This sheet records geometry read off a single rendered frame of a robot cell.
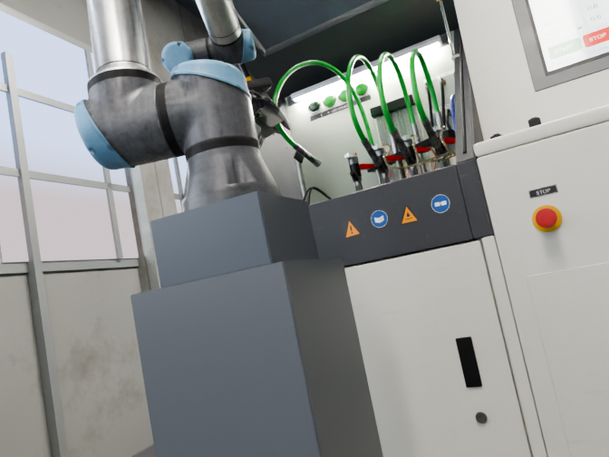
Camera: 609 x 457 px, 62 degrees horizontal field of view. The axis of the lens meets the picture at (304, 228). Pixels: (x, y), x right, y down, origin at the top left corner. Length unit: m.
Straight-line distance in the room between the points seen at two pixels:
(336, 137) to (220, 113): 1.05
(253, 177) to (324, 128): 1.09
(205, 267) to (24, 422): 1.94
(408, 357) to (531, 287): 0.29
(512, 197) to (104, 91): 0.76
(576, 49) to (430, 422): 0.91
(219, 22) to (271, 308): 0.75
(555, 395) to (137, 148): 0.87
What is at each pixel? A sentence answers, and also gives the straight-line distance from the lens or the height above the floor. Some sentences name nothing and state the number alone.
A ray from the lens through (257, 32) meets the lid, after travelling 1.80.
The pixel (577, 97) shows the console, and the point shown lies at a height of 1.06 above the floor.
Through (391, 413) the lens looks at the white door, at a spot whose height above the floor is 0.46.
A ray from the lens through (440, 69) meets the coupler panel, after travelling 1.72.
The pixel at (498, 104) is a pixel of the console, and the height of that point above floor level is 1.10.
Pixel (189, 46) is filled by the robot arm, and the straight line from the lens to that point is 1.31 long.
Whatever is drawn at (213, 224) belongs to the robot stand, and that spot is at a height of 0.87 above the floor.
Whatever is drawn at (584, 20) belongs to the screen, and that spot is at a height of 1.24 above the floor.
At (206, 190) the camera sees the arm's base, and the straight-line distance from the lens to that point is 0.73.
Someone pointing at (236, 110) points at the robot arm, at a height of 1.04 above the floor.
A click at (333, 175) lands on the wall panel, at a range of 1.78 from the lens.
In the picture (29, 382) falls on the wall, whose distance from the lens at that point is 2.59.
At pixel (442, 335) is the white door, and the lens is 1.11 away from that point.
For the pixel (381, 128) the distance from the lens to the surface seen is 1.70.
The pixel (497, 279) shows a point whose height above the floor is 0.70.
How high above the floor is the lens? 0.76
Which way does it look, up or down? 6 degrees up
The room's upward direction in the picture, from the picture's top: 11 degrees counter-clockwise
